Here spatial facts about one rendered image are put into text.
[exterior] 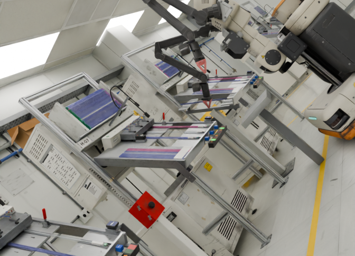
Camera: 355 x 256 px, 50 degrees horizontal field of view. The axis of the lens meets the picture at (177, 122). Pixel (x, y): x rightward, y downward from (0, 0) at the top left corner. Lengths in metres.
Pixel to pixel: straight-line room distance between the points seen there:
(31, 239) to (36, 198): 2.24
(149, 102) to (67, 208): 1.43
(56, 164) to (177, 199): 0.98
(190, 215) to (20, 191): 2.15
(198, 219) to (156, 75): 1.90
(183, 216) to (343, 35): 1.54
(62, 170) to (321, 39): 2.03
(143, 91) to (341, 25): 2.25
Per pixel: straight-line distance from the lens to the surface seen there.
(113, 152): 2.86
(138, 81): 4.13
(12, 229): 2.11
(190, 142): 2.76
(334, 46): 2.55
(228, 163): 4.09
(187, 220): 2.71
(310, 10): 2.56
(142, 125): 3.11
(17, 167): 4.49
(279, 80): 7.37
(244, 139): 3.32
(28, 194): 4.32
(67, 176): 3.06
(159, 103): 4.09
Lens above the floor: 0.76
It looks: 3 degrees up
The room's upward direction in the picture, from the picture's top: 49 degrees counter-clockwise
